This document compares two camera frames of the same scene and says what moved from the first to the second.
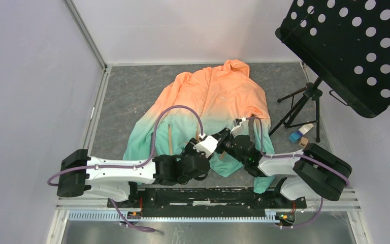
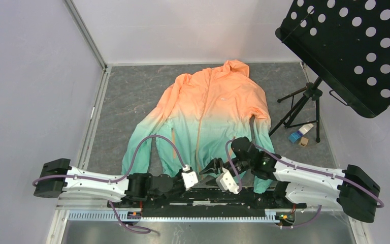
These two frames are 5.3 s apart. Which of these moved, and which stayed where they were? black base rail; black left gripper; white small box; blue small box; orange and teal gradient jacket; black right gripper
Moved: black right gripper; black left gripper
Stayed: black base rail; white small box; orange and teal gradient jacket; blue small box
